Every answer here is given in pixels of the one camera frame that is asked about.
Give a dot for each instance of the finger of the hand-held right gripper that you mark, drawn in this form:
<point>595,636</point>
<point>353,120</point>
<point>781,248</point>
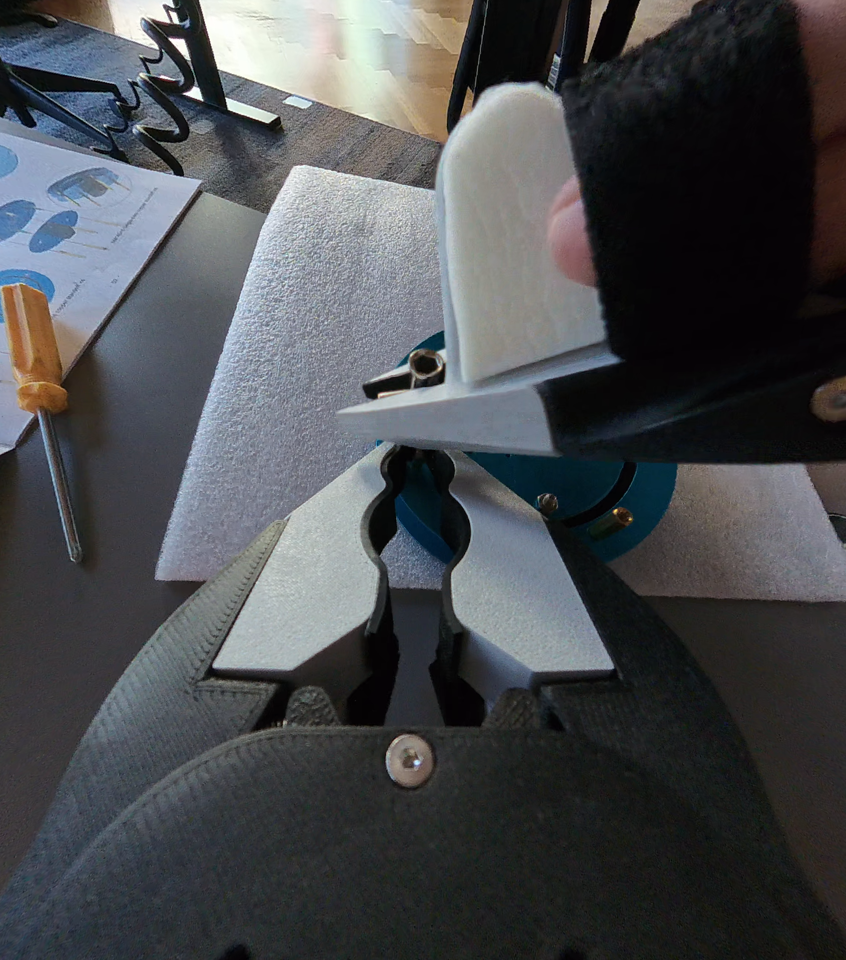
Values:
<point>381,384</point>
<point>453,420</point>

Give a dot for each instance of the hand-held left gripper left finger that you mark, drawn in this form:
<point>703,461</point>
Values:
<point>303,600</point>

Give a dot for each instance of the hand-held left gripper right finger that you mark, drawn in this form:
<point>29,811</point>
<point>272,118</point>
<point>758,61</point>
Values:
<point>528,600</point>

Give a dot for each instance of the blue round base plate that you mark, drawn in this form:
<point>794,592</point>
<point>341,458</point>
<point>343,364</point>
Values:
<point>652,495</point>

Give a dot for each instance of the dark grey desk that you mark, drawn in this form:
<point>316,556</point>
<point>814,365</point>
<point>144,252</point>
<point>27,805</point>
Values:
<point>55,637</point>

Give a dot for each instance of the black metal desk leg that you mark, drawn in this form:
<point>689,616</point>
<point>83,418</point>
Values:
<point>211,60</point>

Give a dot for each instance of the white foam sheet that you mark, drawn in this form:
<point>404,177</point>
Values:
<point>303,337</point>

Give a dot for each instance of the brass hex standoff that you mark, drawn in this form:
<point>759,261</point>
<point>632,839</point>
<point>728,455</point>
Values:
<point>618,520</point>

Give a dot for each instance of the white floor sticker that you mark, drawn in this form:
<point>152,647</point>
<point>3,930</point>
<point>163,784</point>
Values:
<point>299,103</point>

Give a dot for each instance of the printed instruction manual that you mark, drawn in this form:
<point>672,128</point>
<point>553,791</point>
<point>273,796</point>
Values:
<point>130,225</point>

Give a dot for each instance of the black chair base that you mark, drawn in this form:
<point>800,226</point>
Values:
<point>55,105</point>

